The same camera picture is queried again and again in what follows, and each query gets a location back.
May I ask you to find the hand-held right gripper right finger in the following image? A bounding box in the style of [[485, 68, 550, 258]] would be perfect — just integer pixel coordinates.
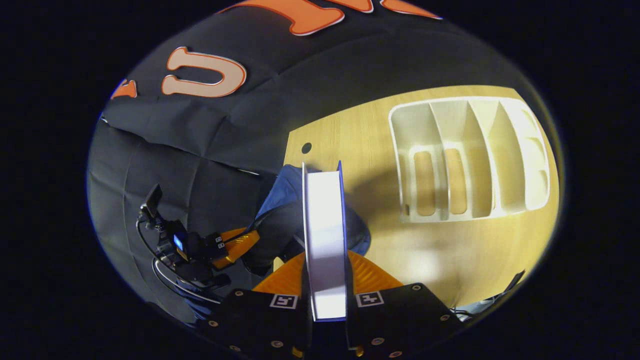
[[345, 250, 464, 360]]

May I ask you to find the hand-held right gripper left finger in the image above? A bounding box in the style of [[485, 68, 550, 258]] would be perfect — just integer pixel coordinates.
[[195, 251, 314, 360]]

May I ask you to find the dark book with blue edge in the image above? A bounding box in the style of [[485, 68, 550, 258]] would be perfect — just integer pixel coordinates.
[[301, 160, 350, 322]]

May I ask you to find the white plastic bookshelf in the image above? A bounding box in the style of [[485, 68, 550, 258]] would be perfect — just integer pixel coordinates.
[[388, 96, 551, 224]]

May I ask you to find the thin gripper cable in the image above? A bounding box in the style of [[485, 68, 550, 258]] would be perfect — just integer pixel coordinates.
[[137, 220, 222, 305]]

